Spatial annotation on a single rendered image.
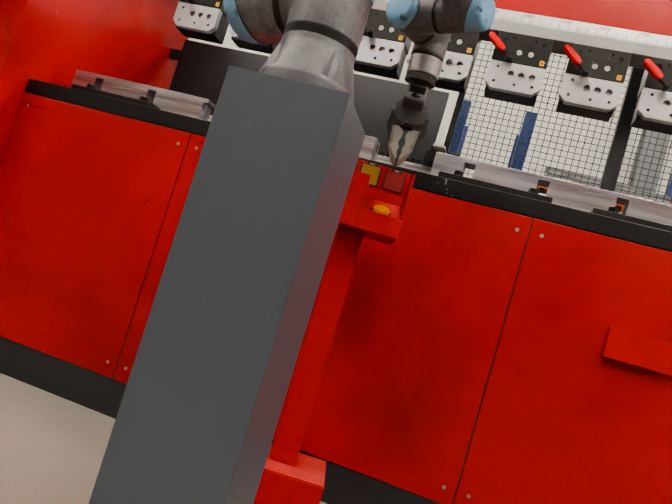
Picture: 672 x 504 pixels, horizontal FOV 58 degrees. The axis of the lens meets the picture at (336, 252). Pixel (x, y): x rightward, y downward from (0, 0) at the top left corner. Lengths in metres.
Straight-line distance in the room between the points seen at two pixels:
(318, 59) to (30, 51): 1.42
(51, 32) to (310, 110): 1.50
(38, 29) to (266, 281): 1.55
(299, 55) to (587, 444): 1.10
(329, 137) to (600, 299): 0.93
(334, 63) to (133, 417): 0.57
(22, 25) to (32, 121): 0.28
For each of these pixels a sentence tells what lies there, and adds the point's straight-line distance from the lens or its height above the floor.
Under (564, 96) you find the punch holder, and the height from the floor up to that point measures 1.19.
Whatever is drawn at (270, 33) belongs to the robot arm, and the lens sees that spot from 1.05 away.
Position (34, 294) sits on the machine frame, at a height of 0.25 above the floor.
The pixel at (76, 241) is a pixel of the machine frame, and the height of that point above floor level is 0.43.
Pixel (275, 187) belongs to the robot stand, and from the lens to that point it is 0.83.
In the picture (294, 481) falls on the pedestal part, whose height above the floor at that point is 0.11.
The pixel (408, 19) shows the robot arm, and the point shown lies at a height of 1.10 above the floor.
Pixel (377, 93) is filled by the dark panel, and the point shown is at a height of 1.28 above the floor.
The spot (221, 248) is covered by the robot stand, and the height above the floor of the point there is 0.53.
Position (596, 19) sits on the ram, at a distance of 1.89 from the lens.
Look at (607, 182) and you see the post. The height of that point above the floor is 1.20.
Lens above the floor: 0.52
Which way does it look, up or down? 4 degrees up
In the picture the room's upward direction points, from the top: 17 degrees clockwise
